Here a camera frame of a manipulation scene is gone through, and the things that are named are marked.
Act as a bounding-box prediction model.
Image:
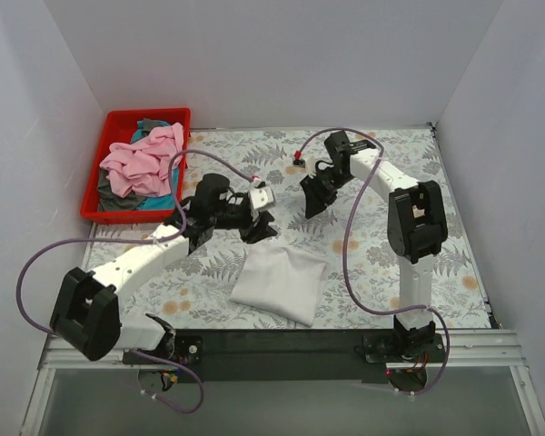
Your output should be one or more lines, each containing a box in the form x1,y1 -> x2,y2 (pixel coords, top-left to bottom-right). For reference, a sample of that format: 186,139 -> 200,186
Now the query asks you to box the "white t shirt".
229,243 -> 329,328

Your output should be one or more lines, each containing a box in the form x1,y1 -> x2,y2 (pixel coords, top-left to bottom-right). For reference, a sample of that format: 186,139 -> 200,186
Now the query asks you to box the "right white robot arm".
293,128 -> 448,362

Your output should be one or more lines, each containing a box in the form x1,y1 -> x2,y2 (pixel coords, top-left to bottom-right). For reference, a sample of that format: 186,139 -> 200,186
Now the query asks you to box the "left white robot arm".
49,173 -> 277,363

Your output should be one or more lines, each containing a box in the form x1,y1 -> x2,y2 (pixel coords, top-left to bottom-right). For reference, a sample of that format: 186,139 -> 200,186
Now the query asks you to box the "floral table mat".
72,126 -> 500,332

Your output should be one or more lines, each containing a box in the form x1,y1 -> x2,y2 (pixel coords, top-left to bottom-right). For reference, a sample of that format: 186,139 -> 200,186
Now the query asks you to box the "teal t shirt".
129,118 -> 183,211

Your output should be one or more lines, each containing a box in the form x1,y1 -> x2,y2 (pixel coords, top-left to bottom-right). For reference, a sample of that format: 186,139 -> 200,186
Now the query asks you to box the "pink t shirt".
99,123 -> 184,198

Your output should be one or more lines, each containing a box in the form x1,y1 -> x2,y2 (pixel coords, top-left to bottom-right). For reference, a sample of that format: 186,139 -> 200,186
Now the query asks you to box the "grey t shirt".
97,118 -> 173,212

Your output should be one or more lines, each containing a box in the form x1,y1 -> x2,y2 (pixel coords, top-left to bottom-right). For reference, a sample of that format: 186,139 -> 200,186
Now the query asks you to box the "red plastic bin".
80,107 -> 192,225

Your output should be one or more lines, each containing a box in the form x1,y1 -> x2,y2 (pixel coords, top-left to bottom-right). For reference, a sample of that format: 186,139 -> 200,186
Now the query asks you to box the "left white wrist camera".
248,184 -> 276,213

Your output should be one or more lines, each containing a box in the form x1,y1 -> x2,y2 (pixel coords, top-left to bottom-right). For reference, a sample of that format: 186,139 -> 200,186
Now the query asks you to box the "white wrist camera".
292,150 -> 317,177
248,184 -> 276,213

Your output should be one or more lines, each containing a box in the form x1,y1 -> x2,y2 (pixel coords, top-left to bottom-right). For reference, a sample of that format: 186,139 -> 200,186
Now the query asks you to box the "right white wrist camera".
292,150 -> 317,177

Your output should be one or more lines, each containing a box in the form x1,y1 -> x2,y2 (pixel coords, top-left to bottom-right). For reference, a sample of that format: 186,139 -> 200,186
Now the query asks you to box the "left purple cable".
15,149 -> 263,415

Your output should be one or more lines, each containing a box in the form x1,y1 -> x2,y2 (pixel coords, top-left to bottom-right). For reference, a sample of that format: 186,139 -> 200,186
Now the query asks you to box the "purple cable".
15,149 -> 263,415
292,127 -> 451,397

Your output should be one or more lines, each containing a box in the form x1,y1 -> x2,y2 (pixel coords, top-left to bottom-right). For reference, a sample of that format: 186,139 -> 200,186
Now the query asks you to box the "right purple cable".
292,127 -> 451,397

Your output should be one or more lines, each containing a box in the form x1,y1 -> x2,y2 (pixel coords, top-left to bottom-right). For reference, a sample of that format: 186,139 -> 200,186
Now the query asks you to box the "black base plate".
122,327 -> 451,385

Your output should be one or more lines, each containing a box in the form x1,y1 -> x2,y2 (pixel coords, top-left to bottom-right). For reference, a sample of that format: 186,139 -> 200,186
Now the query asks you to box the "aluminium rail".
38,329 -> 528,370

